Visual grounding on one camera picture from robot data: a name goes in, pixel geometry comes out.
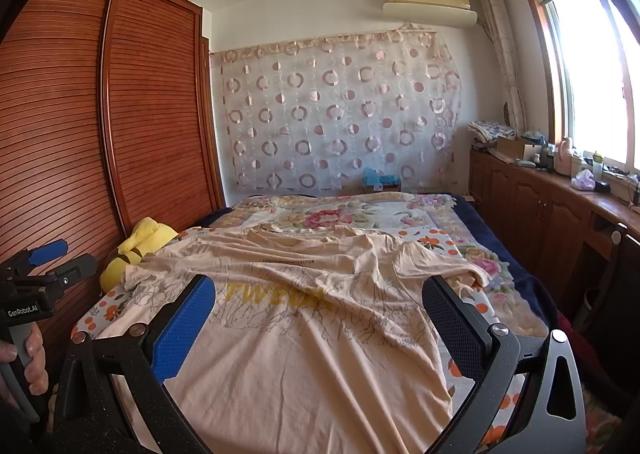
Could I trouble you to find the beige printed t-shirt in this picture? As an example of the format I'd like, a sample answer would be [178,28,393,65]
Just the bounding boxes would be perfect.
[98,224,494,454]

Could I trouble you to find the blue box at headboard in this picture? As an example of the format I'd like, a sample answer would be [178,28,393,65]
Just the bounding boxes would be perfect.
[362,168,401,193]

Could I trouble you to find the person's left hand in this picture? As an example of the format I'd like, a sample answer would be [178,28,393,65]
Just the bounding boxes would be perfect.
[0,323,49,396]

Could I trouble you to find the wooden low cabinet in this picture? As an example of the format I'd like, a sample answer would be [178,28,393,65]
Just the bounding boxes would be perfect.
[469,150,639,322]

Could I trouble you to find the brown louvered wardrobe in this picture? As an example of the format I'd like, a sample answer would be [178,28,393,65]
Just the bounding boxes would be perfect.
[0,0,227,350]

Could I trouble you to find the yellow plush toy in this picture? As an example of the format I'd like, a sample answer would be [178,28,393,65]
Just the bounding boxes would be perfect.
[100,217,178,292]

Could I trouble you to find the floral bed quilt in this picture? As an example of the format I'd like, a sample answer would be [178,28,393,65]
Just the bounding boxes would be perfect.
[212,192,550,337]

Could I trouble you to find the circle pattern sheer curtain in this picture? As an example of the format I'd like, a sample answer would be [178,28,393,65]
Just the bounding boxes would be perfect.
[213,29,462,194]

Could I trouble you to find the crumpled lilac plastic bag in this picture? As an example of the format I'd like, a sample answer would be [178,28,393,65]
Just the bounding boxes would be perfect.
[570,169,596,192]

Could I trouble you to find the window with wooden frame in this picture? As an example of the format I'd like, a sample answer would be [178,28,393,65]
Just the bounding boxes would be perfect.
[529,0,639,174]

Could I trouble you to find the orange print white blanket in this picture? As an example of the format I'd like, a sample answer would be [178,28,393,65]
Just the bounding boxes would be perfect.
[70,224,526,454]

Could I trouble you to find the pink bottle on sill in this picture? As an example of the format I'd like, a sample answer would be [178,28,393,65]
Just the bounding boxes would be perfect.
[554,136,573,177]

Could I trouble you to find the wall air conditioner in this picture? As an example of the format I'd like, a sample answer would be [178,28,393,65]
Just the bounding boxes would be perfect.
[383,0,477,28]

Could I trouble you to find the navy blue bed sheet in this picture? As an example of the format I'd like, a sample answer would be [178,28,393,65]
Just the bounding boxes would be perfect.
[454,195,559,328]

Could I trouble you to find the tied window curtain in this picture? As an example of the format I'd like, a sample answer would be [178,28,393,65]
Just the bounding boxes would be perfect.
[480,0,526,136]

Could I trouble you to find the folded patterned cloth stack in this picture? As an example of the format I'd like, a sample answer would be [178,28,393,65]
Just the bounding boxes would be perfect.
[468,120,516,143]

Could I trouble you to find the cardboard box on cabinet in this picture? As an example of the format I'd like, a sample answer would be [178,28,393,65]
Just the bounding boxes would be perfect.
[497,136,539,160]

